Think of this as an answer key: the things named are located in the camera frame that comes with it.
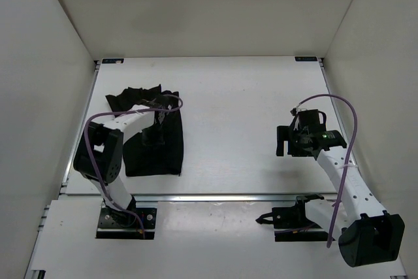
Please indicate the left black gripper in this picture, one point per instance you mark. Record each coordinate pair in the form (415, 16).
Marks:
(153, 142)

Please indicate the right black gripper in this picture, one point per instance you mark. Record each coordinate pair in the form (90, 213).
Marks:
(285, 134)

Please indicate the black skirt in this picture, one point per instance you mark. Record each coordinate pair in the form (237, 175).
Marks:
(143, 160)

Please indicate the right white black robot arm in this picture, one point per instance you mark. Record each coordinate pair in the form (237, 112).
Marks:
(365, 231)

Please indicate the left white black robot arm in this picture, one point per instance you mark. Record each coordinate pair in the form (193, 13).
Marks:
(99, 156)

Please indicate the left blue corner label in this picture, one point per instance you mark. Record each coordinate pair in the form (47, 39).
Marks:
(112, 61)

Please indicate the blue corner label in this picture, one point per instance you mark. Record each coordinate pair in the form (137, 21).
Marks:
(112, 61)
(305, 59)

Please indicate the right blue corner label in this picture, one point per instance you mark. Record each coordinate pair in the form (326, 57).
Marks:
(305, 59)

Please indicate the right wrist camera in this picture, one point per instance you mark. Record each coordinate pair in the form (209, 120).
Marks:
(308, 121)

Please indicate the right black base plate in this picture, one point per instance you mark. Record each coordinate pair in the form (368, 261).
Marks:
(290, 224)

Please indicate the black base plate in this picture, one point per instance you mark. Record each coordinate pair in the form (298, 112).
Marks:
(115, 225)
(290, 224)

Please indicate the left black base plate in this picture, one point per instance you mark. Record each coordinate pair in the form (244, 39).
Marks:
(115, 225)

